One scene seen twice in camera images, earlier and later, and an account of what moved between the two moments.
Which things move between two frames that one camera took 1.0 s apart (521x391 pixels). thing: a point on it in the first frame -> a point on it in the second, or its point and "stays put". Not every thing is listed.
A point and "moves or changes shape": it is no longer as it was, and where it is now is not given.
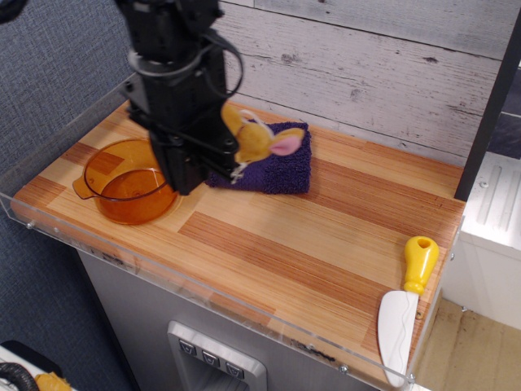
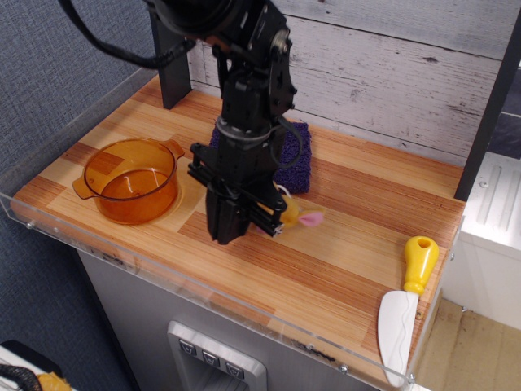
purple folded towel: x=276 y=174 stays put
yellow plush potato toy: x=252 y=141 moves or changes shape
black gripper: x=186 y=95 -> x=239 y=177
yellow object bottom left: x=51 y=382 stays put
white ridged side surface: x=492 y=209 stays put
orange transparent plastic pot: x=124 y=174 stays put
